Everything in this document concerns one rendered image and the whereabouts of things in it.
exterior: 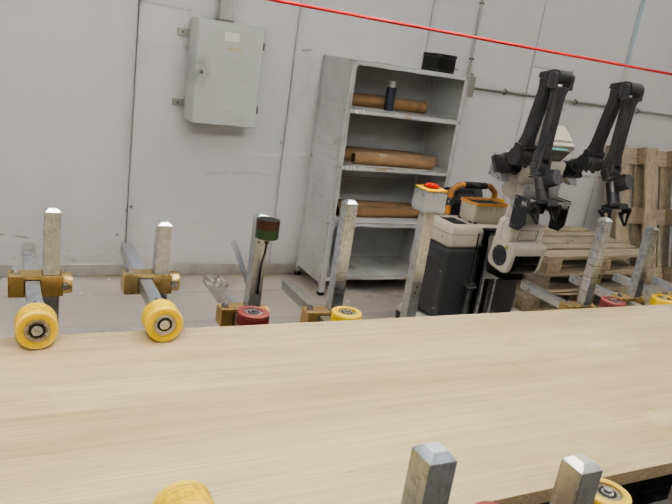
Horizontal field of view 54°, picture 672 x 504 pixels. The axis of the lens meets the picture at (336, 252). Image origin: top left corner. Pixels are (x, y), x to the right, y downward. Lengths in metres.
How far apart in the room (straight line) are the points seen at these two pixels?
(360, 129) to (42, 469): 3.96
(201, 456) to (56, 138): 3.31
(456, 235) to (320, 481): 2.49
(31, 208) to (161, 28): 1.32
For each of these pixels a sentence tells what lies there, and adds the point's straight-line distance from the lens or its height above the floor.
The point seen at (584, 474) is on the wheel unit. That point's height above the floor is 1.11.
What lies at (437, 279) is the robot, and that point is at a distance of 3.52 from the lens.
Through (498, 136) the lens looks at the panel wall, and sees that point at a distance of 5.50.
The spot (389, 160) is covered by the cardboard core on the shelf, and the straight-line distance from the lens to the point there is 4.48.
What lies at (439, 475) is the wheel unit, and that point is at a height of 1.14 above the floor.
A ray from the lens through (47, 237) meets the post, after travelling 1.62.
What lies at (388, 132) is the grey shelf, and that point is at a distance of 4.90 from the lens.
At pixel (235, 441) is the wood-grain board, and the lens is 1.17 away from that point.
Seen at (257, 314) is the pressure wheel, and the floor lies 0.90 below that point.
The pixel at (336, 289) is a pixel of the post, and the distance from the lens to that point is 1.87.
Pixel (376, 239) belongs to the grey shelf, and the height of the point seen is 0.27.
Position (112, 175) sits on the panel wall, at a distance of 4.33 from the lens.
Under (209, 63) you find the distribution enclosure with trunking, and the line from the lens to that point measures 4.12.
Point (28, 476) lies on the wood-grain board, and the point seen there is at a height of 0.90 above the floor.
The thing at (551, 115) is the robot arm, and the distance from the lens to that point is 3.00.
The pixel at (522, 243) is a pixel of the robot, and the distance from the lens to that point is 3.38.
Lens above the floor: 1.53
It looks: 16 degrees down
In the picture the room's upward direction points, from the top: 9 degrees clockwise
